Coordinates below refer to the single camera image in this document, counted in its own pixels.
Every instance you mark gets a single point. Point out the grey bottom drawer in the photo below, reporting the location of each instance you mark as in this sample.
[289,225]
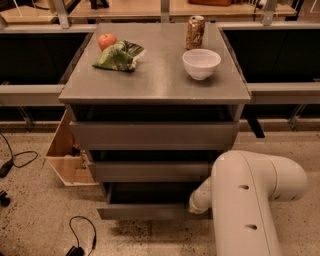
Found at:
[149,201]

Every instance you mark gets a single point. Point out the grey drawer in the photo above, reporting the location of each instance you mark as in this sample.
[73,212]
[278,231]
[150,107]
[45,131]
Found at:
[149,201]
[186,171]
[155,135]

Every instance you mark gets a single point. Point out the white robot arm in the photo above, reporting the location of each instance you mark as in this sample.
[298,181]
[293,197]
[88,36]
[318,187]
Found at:
[238,192]

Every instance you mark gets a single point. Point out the grey top drawer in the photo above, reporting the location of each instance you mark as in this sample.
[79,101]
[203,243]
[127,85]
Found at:
[155,135]

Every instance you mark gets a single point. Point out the grey drawer cabinet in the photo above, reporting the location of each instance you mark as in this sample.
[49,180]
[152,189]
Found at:
[158,90]

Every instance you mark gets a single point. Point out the grey middle drawer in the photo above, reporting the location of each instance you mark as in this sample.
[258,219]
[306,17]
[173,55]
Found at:
[186,171]

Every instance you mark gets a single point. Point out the white bowl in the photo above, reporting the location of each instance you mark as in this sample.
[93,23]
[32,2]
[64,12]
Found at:
[200,63]

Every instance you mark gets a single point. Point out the green chip bag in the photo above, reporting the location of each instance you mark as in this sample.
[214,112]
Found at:
[122,56]

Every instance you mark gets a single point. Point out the wooden box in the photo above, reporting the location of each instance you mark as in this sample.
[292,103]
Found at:
[67,160]

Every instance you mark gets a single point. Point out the orange soda can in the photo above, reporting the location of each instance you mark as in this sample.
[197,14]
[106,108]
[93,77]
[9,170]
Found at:
[195,32]

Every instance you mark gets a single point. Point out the red apple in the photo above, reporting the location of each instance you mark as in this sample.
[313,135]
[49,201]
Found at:
[106,40]

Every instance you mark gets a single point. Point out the black caster wheel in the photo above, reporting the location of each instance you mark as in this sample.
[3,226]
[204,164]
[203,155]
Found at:
[4,199]

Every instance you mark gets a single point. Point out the grey rail right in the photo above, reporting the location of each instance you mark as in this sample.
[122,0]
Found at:
[284,93]

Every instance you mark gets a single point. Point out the grey rail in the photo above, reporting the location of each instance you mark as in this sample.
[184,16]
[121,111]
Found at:
[30,95]
[284,93]

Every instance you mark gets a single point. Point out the grey rail left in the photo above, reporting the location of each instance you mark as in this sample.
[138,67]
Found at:
[30,95]

